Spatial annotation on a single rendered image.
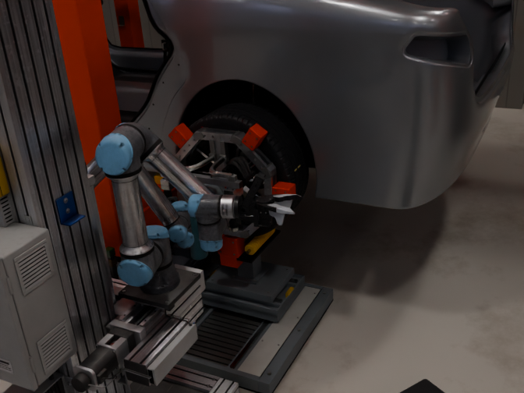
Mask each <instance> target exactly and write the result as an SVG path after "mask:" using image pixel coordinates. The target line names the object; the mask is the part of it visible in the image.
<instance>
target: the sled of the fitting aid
mask: <svg viewBox="0 0 524 393"><path fill-rule="evenodd" d="M215 271H216V270H214V271H213V272H212V273H211V274H210V275H209V277H210V276H211V275H212V274H213V273H214V272H215ZM304 287H305V278H304V275H302V274H295V273H294V275H293V276H292V278H291V279H290V280H289V282H288V283H287V284H286V286H285V287H284V288H283V289H282V290H281V292H280V293H279V294H278V296H277V297H276V298H275V299H274V301H273V302H272V303H266V302H262V301H259V300H255V299H249V298H246V297H242V296H237V295H233V294H229V293H226V292H220V291H216V290H213V289H207V288H206V281H205V290H203V291H202V292H201V294H202V300H203V304H205V305H208V306H214V307H217V308H221V309H224V310H230V311H233V312H236V313H242V314H245V315H249V316H252V317H258V318H261V319H265V320H270V321H274V322H277V323H278V322H279V321H280V320H281V318H282V317H283V316H284V314H285V312H286V311H287V310H288V308H289V307H290V306H291V305H292V303H293V302H294V301H295V299H296V298H297V296H298V295H299V294H300V293H301V291H302V290H303V288H304Z"/></svg>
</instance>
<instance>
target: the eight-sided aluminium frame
mask: <svg viewBox="0 0 524 393"><path fill-rule="evenodd" d="M245 135H246V134H245V133H244V132H241V131H234V130H227V129H212V128H208V127H207V128H205V127H202V128H201V129H198V130H197V131H196V132H195V133H194V134H193V135H192V136H191V137H190V138H189V140H188V141H187V142H186V143H185V144H184V146H183V147H182V148H181V149H180V150H179V152H178V153H177V154H175V156H174V157H175V158H176V159H178V160H179V161H180V162H181V163H182V164H183V165H184V166H187V163H186V158H187V157H188V155H189V154H190V153H191V152H192V151H193V150H194V148H195V147H196V146H197V145H198V144H199V143H200V141H201V140H213V141H218V142H220V141H224V142H225V143H235V144H236V145H237V146H238V147H239V149H240V150H241V151H242V152H243V153H244V154H245V155H246V156H247V157H248V158H249V159H250V160H251V161H252V162H253V163H254V164H255V165H256V167H257V168H258V169H259V170H260V171H261V172H262V173H264V174H265V175H266V176H265V180H264V195H265V196H266V195H271V194H272V187H273V186H274V185H275V184H276V183H277V171H276V167H275V166H274V164H273V162H271V161H270V160H269V159H268V158H267V157H266V155H265V154H264V153H263V152H262V151H261V150H260V149H259V148H258V147H257V148H256V149H255V150H251V149H249V148H248V147H247V146H246V145H245V144H244V143H242V140H243V138H244V136H245ZM262 166H263V167H262ZM177 196H178V199H179V201H180V200H181V201H185V202H187V203H188V200H187V199H186V198H185V197H184V196H183V195H182V194H181V193H180V192H179V191H178V190H177ZM237 225H238V226H239V230H238V231H236V232H230V231H229V229H228V227H229V223H228V225H227V227H226V229H225V231H224V233H223V234H224V235H231V236H236V237H240V238H244V239H247V238H248V237H249V236H251V235H252V234H253V233H254V232H255V231H256V230H257V229H258V228H259V227H254V224H253V223H251V224H250V225H240V224H237Z"/></svg>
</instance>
